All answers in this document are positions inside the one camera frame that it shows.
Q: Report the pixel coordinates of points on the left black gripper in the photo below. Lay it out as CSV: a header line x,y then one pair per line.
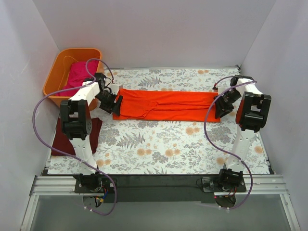
x,y
112,104

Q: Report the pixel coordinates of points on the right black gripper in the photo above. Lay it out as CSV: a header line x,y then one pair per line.
x,y
223,106

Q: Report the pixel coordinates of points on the orange t shirt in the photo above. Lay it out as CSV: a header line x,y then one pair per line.
x,y
167,106

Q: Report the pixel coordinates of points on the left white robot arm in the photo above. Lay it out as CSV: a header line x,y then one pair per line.
x,y
77,125

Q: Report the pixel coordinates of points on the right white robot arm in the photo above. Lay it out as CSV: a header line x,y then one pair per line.
x,y
251,116

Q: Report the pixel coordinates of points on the pink t shirt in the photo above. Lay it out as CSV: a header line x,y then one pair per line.
x,y
78,73

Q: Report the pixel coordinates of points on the floral table mat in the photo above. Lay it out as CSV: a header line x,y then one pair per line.
x,y
162,147

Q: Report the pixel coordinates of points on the orange plastic basket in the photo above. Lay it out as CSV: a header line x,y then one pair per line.
x,y
60,70

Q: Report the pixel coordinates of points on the folded dark red t shirt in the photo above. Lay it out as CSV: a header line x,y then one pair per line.
x,y
62,143

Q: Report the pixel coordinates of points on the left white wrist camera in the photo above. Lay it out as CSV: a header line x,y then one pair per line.
x,y
115,88

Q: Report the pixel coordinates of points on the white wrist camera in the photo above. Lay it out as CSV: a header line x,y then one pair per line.
x,y
115,88
218,88

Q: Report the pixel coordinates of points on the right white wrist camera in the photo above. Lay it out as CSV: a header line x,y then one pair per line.
x,y
218,88

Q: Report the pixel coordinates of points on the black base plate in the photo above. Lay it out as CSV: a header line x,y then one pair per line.
x,y
155,188

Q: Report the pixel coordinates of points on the aluminium frame rail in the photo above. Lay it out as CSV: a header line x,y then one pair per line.
x,y
64,185

